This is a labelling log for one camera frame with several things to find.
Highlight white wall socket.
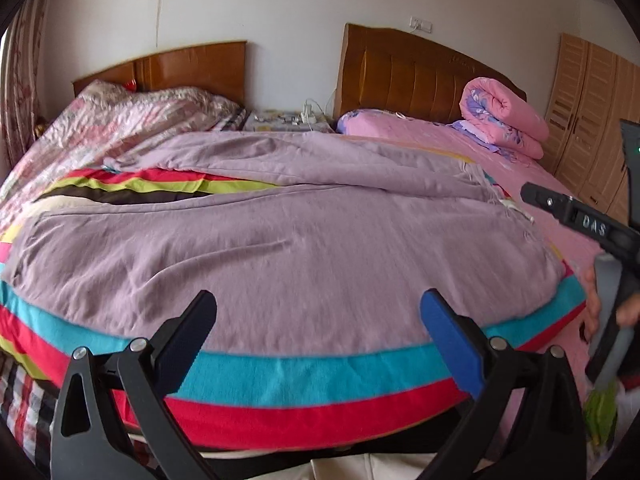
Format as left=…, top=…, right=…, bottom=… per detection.
left=409, top=16, right=433, bottom=34

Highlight pink bed sheet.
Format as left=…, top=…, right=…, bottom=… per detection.
left=344, top=109, right=609, bottom=426

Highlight purple floral pillow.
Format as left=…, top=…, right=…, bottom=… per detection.
left=335, top=108, right=390, bottom=136

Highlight pink floral curtain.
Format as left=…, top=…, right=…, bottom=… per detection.
left=1, top=0, right=48, bottom=174

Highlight left wooden headboard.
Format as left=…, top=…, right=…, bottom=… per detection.
left=73, top=40, right=247, bottom=105

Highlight bedside table with patterned cloth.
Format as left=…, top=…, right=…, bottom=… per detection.
left=242, top=110, right=334, bottom=133

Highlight plaid bed sheet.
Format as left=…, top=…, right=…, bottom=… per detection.
left=1, top=352, right=56, bottom=477

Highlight rolled pink floral quilt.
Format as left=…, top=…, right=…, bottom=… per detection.
left=459, top=77, right=549, bottom=160

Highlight person's right hand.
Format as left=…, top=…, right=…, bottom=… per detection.
left=581, top=266, right=640, bottom=344

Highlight right wooden headboard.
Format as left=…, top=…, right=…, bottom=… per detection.
left=333, top=23, right=527, bottom=124

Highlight white power strip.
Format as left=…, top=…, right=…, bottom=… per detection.
left=300, top=102, right=317, bottom=125

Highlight light wooden wardrobe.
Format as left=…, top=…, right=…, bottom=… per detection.
left=541, top=34, right=639, bottom=223

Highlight wooden headboard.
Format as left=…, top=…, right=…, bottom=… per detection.
left=333, top=23, right=527, bottom=124
left=73, top=40, right=247, bottom=105

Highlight rainbow striped blanket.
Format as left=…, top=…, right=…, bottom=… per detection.
left=1, top=166, right=585, bottom=448

